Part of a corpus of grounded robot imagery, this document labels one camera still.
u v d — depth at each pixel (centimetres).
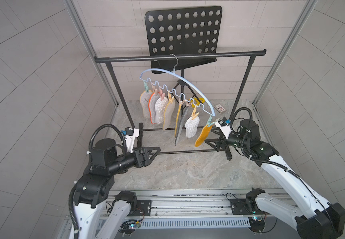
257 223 68
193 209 72
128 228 65
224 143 61
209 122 62
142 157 49
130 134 52
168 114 74
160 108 76
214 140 63
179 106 69
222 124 60
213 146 65
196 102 116
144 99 78
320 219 36
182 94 62
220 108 112
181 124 70
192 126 71
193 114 63
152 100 74
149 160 49
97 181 40
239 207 71
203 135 70
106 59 50
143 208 71
